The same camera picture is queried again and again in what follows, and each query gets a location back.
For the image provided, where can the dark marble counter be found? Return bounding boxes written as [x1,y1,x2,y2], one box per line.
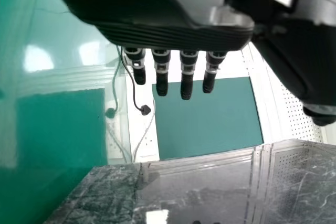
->
[43,137,336,224]

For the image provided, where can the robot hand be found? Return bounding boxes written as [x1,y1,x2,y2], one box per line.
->
[47,0,336,127]

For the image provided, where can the white socket strip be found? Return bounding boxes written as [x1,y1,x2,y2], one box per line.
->
[135,119,160,161]

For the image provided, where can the black cable with plug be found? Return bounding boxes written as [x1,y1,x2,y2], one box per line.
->
[120,47,152,116]

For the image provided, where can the white perforated cable duct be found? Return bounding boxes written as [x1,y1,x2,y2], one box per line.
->
[240,47,325,145]

